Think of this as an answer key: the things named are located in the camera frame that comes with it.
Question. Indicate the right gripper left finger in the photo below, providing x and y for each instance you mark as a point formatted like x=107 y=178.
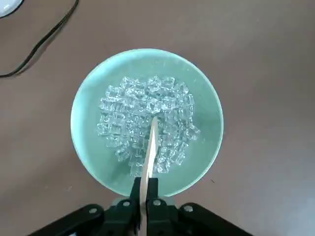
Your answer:
x=118 y=216

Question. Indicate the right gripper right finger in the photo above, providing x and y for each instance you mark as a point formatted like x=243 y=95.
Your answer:
x=167 y=218

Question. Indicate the beige wooden spoon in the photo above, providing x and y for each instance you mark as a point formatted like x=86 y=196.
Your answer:
x=151 y=152

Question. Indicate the large green bowl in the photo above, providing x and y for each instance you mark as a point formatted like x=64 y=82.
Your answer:
x=197 y=86

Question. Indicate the pile of clear plastic cubes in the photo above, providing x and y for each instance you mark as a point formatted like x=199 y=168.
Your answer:
x=128 y=103

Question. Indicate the white desk lamp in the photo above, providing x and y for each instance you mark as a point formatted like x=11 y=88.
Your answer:
x=7 y=7

